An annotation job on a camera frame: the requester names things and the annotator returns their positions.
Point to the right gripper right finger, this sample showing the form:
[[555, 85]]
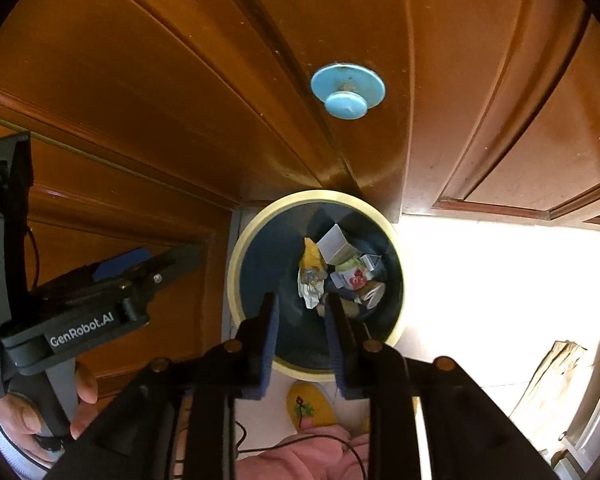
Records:
[[371, 370]]

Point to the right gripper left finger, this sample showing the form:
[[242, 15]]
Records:
[[237, 369]]

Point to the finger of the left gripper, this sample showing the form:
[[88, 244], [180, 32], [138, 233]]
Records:
[[139, 284], [86, 276]]

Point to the green pink snack wrapper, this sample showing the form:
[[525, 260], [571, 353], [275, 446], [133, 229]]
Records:
[[353, 274]]

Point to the white paper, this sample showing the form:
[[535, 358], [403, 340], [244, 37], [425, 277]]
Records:
[[310, 285]]

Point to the small white box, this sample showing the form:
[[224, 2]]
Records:
[[335, 247]]

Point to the brown white paper carton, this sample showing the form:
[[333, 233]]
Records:
[[370, 294]]

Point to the yellow cracker bag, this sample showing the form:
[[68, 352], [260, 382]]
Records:
[[312, 257]]

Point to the round trash bin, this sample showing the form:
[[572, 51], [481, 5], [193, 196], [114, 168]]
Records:
[[266, 258]]

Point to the person left hand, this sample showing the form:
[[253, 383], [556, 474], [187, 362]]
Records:
[[21, 422]]

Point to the yellow slipper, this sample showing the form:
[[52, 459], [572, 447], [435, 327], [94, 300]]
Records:
[[308, 407]]

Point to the wooden cabinet door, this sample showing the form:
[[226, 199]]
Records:
[[214, 95]]

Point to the blue cabinet knob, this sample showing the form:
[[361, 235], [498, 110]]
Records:
[[348, 91]]

